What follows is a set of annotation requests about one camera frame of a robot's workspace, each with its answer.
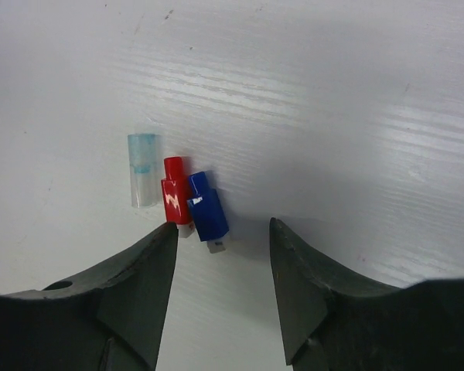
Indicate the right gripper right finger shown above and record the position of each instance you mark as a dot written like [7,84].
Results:
[333,318]

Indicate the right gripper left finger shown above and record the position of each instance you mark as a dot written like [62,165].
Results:
[108,317]

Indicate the red marker cap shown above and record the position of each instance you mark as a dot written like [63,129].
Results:
[175,193]

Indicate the blue marker cap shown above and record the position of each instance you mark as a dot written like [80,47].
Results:
[207,213]

